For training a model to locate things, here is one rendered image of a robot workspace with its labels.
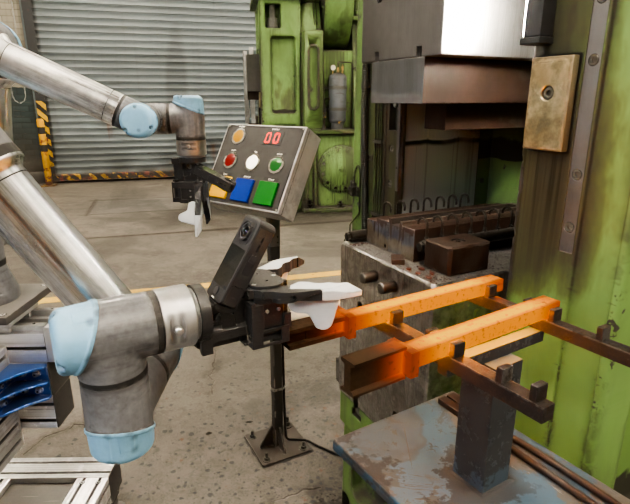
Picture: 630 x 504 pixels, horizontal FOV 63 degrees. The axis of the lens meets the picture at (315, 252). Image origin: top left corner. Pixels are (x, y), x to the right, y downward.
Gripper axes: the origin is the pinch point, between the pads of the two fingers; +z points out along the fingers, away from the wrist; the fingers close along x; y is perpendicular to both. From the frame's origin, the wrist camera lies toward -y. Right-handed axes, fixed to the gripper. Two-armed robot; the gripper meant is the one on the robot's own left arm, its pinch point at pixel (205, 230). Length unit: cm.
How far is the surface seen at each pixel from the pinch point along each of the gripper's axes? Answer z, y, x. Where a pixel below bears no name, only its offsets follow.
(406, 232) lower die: -4, -51, 20
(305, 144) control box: -21.4, -27.5, -20.4
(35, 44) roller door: -111, 369, -679
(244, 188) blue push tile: -7.9, -8.5, -21.8
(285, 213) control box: -1.9, -21.5, -12.9
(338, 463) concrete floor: 94, -39, -22
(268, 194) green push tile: -7.2, -16.4, -15.0
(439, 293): -4, -49, 59
